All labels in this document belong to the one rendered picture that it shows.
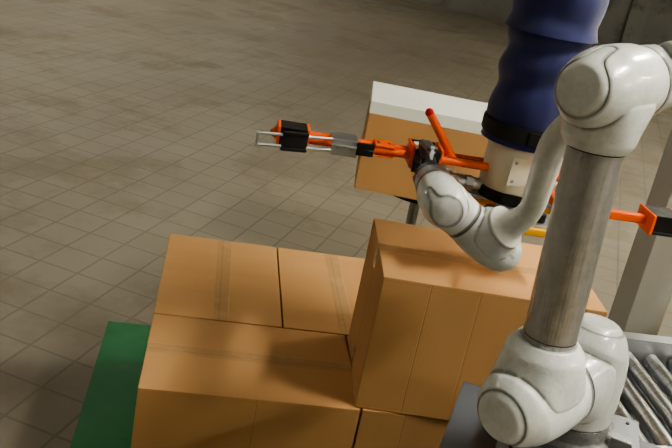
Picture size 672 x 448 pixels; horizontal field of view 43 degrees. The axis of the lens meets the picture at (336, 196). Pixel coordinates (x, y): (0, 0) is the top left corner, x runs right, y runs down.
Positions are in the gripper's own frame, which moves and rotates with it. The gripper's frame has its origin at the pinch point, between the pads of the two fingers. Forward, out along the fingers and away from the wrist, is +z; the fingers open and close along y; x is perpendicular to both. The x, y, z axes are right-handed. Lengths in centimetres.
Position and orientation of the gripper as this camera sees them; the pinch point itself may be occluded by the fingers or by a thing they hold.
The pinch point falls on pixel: (418, 154)
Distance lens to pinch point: 225.2
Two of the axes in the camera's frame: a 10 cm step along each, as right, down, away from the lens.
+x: 9.8, 1.5, 1.2
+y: -1.8, 9.2, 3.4
